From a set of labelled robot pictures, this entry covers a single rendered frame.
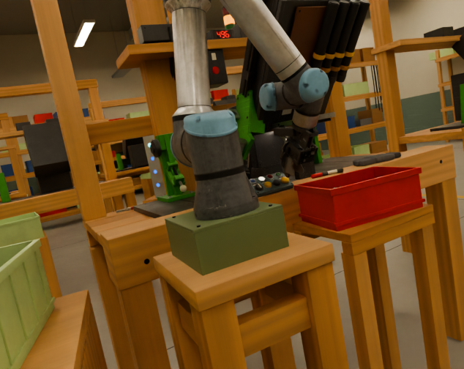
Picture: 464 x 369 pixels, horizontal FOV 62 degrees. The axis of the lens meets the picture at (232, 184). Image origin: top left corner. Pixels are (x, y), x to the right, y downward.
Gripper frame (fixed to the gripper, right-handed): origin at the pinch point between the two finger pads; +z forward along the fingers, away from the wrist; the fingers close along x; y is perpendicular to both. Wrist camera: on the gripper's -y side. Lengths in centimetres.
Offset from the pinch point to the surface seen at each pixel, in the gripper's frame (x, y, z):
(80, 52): 109, -1021, 331
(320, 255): -26, 44, -15
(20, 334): -83, 31, -7
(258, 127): 6.8, -29.5, -0.3
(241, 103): 4.2, -40.3, -5.6
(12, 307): -83, 29, -11
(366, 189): 6.0, 26.7, -11.0
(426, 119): 874, -459, 366
